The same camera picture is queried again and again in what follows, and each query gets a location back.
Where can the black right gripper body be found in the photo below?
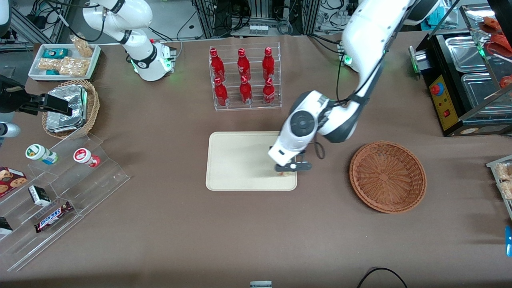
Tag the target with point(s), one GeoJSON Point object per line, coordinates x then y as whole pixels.
{"type": "Point", "coordinates": [12, 100]}

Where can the triangular sandwich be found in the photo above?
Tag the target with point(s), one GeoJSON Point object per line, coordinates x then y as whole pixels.
{"type": "Point", "coordinates": [284, 174]}

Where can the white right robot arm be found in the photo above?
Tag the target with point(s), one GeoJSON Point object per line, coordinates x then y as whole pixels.
{"type": "Point", "coordinates": [138, 54]}

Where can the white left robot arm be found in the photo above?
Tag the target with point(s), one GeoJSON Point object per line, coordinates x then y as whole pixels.
{"type": "Point", "coordinates": [368, 32]}

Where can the white rectangular snack tray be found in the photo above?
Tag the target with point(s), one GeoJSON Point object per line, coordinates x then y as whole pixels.
{"type": "Point", "coordinates": [36, 74]}

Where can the tan deep wicker basket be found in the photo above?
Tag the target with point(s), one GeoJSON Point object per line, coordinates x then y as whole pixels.
{"type": "Point", "coordinates": [92, 108]}

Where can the beige plastic tray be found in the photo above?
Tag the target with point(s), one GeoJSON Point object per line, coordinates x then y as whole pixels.
{"type": "Point", "coordinates": [240, 164]}

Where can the brown round wicker basket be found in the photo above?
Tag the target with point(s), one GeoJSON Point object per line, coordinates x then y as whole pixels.
{"type": "Point", "coordinates": [388, 176]}

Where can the foil wrapped packet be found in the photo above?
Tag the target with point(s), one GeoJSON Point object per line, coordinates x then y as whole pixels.
{"type": "Point", "coordinates": [60, 123]}
{"type": "Point", "coordinates": [66, 94]}

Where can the small teal snack packet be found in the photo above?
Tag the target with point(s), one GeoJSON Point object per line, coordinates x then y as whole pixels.
{"type": "Point", "coordinates": [52, 72]}

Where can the clear bag of nuts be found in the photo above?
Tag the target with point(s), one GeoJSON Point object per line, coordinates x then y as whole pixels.
{"type": "Point", "coordinates": [82, 47]}
{"type": "Point", "coordinates": [74, 66]}
{"type": "Point", "coordinates": [48, 64]}

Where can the green lid yogurt cup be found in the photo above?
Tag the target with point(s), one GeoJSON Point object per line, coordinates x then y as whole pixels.
{"type": "Point", "coordinates": [38, 153]}

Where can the large teal snack packet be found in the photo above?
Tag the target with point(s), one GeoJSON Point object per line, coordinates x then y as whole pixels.
{"type": "Point", "coordinates": [55, 53]}

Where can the red lid yogurt cup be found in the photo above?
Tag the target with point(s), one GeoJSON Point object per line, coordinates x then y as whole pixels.
{"type": "Point", "coordinates": [84, 156]}

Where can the clear acrylic bottle rack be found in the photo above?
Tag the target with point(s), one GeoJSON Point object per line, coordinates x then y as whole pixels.
{"type": "Point", "coordinates": [256, 106]}

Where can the red cola bottle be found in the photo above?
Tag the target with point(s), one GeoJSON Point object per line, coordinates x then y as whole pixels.
{"type": "Point", "coordinates": [245, 92]}
{"type": "Point", "coordinates": [268, 64]}
{"type": "Point", "coordinates": [220, 94]}
{"type": "Point", "coordinates": [268, 92]}
{"type": "Point", "coordinates": [242, 64]}
{"type": "Point", "coordinates": [216, 64]}

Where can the clear acrylic stepped display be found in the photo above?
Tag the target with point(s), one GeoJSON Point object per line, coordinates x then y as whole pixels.
{"type": "Point", "coordinates": [100, 180]}

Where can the red cookie box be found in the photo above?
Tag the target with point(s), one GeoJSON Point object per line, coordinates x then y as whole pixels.
{"type": "Point", "coordinates": [10, 182]}

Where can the small black white carton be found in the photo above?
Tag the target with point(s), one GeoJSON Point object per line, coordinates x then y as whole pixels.
{"type": "Point", "coordinates": [38, 196]}

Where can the snickers chocolate bar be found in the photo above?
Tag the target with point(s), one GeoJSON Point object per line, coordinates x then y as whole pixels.
{"type": "Point", "coordinates": [53, 217]}

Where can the grey device edge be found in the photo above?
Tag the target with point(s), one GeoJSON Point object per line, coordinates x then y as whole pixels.
{"type": "Point", "coordinates": [260, 284]}

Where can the black snack box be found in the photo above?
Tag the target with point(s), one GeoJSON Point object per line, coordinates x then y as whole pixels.
{"type": "Point", "coordinates": [4, 226]}

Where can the white power strip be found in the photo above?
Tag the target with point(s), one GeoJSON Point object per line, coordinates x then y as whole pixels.
{"type": "Point", "coordinates": [258, 29]}

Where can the black food warmer appliance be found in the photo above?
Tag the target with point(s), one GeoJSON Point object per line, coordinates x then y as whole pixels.
{"type": "Point", "coordinates": [448, 108]}

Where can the metal warmer pan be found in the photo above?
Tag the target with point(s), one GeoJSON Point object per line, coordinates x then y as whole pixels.
{"type": "Point", "coordinates": [464, 54]}
{"type": "Point", "coordinates": [480, 94]}

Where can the teal cloth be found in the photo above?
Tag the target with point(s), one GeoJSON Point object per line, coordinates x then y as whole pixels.
{"type": "Point", "coordinates": [444, 20]}

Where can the clear bag of crackers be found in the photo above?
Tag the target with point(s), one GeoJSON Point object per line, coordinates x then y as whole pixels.
{"type": "Point", "coordinates": [506, 190]}
{"type": "Point", "coordinates": [504, 172]}

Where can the blue plastic object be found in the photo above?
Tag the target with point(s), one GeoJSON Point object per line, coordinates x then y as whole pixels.
{"type": "Point", "coordinates": [508, 242]}

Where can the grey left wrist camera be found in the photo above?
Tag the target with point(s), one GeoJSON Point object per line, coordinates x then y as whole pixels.
{"type": "Point", "coordinates": [304, 166]}

